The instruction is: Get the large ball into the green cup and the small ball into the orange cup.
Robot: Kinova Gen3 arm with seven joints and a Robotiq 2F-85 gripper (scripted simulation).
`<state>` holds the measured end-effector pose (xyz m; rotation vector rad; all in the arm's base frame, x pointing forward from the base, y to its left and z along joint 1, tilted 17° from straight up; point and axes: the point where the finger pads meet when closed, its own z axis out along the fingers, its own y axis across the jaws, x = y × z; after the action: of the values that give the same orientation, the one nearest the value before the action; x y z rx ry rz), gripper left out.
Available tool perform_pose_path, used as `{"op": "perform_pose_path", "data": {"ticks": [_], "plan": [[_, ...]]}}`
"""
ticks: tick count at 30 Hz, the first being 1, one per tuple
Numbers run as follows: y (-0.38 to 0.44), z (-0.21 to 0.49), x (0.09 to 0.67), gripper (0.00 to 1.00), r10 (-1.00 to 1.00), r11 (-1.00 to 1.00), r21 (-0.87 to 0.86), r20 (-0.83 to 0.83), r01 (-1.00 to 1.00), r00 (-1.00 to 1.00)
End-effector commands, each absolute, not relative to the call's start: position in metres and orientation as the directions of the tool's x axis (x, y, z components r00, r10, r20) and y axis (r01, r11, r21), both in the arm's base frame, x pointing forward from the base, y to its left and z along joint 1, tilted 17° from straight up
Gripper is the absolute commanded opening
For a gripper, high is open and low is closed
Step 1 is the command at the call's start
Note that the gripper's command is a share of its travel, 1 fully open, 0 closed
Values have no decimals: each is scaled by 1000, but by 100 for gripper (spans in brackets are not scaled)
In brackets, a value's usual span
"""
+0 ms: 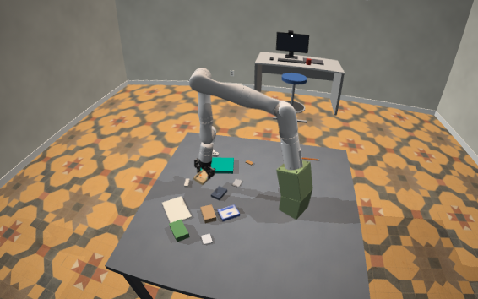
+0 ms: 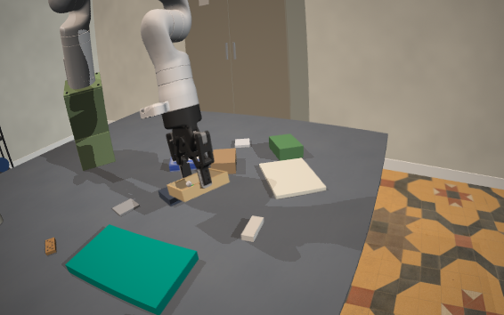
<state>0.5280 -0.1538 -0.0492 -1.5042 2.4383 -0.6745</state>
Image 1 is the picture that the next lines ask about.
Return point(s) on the beige flat board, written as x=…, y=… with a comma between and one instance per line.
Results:
x=176, y=209

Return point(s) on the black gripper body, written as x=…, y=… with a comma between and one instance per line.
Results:
x=207, y=165

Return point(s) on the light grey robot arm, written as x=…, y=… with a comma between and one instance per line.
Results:
x=241, y=95

